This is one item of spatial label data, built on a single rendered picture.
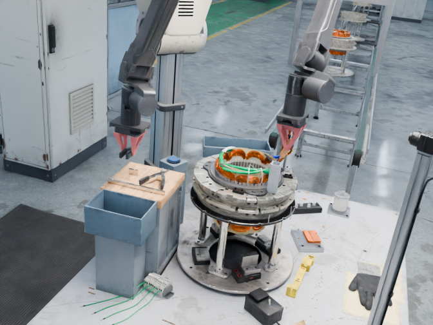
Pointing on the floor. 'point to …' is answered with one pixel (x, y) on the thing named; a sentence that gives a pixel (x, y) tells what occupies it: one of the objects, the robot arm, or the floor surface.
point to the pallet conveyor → (365, 127)
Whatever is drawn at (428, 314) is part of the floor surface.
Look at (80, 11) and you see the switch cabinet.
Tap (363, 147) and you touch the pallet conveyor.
